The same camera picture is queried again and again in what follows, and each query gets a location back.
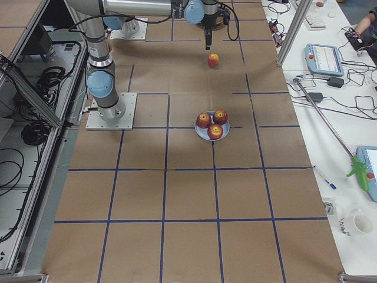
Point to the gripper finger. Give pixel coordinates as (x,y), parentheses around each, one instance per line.
(208,38)

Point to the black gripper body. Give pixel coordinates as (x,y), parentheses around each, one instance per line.
(208,21)

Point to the red yellow apple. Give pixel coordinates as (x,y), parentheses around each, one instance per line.
(213,60)

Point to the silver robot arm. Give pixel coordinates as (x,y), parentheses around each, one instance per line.
(101,81)
(121,27)

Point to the person forearm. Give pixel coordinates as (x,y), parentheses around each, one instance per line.
(367,23)

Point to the woven wicker basket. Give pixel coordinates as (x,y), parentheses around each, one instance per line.
(219,23)

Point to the red apple on plate right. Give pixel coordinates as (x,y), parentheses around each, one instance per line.
(220,117)

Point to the red apple on plate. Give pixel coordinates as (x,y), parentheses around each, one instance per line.
(220,117)
(203,120)
(215,131)

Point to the red apple on plate left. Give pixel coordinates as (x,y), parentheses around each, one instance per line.
(203,120)

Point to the red apple on plate front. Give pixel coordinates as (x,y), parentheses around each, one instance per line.
(215,131)

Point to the long metal grabber rod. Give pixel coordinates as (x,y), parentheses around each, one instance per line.
(325,120)

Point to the white keyboard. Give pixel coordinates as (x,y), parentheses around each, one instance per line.
(315,22)

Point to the blue teach pendant far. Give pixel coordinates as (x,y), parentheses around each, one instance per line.
(323,59)

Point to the blue teach pendant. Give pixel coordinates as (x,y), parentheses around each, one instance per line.
(323,59)
(367,155)

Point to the black power adapter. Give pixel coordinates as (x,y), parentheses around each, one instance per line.
(316,96)
(335,82)

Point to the blue teach pendant near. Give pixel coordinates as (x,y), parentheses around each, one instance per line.
(367,155)

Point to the small clear box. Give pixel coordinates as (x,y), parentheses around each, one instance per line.
(329,207)

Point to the white mug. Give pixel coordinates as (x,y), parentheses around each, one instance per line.
(357,223)

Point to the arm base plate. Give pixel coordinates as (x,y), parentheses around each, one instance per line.
(138,36)
(118,117)

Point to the aluminium frame post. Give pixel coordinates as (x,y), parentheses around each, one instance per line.
(292,31)

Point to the green grabber handle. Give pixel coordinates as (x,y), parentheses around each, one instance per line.
(359,169)

